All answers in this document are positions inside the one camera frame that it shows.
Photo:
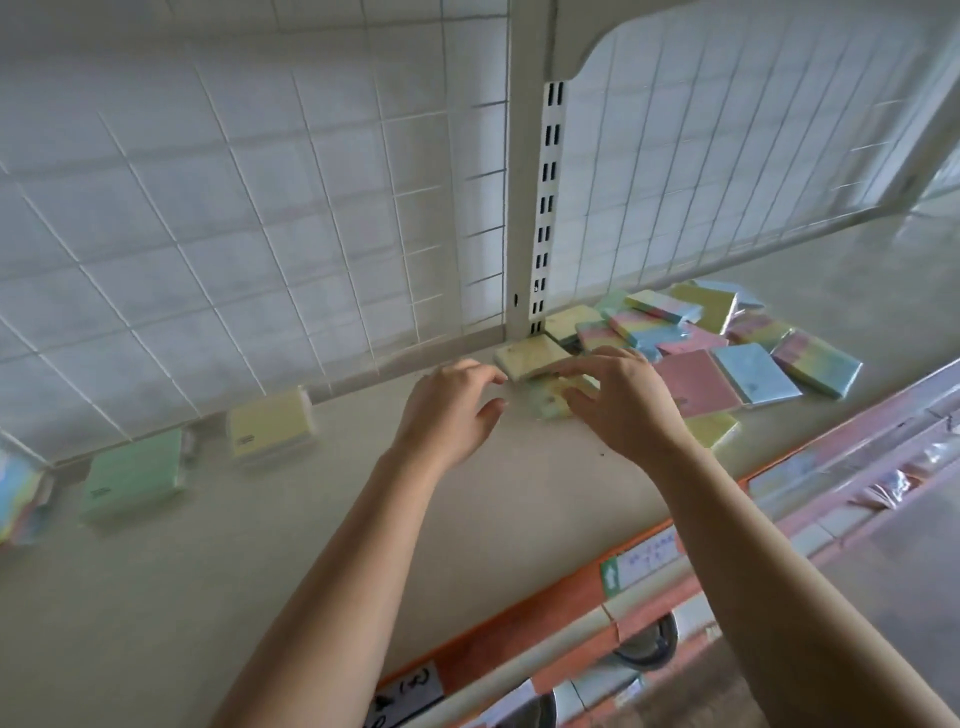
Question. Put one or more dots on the person's left hand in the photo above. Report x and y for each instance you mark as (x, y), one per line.
(442, 420)

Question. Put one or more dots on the person's right hand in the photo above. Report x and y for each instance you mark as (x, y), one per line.
(637, 412)

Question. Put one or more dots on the person's left thumb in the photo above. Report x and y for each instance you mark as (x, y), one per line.
(489, 417)

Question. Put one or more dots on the person's right thumb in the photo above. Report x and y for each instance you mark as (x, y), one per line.
(576, 405)

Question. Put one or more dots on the yellow green sticky note pad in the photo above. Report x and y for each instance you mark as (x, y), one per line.
(551, 401)

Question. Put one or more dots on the person's right forearm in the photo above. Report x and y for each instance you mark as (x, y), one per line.
(780, 600)

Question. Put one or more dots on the person's left forearm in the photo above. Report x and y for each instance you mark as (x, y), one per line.
(337, 600)

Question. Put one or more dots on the pale yellow speckled note pad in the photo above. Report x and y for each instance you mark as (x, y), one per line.
(529, 356)

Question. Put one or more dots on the white label with green arrow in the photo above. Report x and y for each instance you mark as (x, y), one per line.
(637, 571)

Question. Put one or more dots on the pile of pastel note pads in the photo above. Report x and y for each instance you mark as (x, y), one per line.
(750, 360)

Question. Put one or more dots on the wrapped yellow note pad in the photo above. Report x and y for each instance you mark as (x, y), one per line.
(268, 427)

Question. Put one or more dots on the orange shelf edge strip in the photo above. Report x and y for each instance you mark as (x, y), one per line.
(525, 637)

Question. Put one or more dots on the black round item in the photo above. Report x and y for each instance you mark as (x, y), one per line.
(651, 642)
(541, 709)

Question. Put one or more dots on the white slotted shelf upright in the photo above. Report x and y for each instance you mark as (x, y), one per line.
(529, 150)

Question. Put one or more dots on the white handwritten shelf label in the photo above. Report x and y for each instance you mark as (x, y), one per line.
(409, 694)

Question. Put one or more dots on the clear plastic bag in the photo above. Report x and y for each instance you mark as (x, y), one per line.
(911, 469)

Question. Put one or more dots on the wrapped green note pad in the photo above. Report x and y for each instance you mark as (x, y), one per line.
(135, 474)

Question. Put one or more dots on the wrapped rainbow note pad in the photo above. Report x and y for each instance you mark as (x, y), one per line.
(22, 499)

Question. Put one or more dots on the clear plastic price rail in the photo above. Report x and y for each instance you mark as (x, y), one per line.
(862, 450)

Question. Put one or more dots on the white shelf bracket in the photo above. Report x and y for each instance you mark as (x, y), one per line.
(911, 127)
(585, 37)

